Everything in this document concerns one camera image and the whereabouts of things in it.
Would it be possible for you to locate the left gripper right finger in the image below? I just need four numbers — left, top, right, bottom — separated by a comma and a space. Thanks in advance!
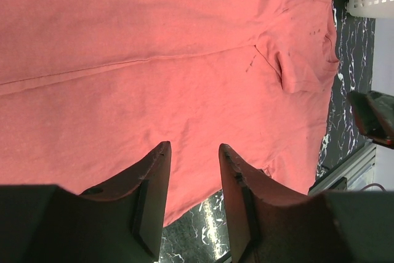
219, 144, 393, 262

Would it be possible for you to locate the aluminium frame rail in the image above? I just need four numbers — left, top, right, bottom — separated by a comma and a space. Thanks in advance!
308, 143, 376, 195

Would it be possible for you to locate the salmon pink t-shirt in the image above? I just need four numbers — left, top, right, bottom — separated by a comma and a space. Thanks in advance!
1, 0, 339, 224

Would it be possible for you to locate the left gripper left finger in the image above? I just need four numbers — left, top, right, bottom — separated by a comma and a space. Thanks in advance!
1, 142, 171, 262

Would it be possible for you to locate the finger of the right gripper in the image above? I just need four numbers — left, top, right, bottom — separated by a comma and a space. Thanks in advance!
347, 91, 393, 145

